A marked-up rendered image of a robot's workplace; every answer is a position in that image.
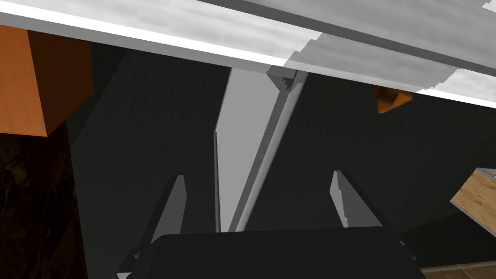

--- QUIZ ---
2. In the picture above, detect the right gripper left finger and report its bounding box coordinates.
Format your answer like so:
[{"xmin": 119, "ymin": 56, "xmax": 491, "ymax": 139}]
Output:
[{"xmin": 133, "ymin": 174, "xmax": 187, "ymax": 254}]

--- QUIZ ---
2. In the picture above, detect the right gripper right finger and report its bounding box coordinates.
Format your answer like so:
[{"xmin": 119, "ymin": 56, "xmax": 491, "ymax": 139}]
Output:
[{"xmin": 329, "ymin": 170, "xmax": 397, "ymax": 234}]

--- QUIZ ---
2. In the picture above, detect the white grey table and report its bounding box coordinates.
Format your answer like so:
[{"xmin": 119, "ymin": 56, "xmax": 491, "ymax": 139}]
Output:
[{"xmin": 0, "ymin": 0, "xmax": 496, "ymax": 233}]

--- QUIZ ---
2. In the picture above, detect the small orange block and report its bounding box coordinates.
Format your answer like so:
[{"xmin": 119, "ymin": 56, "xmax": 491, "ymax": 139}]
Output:
[{"xmin": 372, "ymin": 85, "xmax": 414, "ymax": 114}]

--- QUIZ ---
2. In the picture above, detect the light wooden board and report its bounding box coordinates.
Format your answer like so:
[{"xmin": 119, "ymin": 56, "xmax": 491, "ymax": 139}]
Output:
[{"xmin": 449, "ymin": 167, "xmax": 496, "ymax": 237}]

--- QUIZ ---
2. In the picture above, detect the orange box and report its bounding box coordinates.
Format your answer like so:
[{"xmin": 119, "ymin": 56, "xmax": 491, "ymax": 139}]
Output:
[{"xmin": 0, "ymin": 25, "xmax": 94, "ymax": 138}]

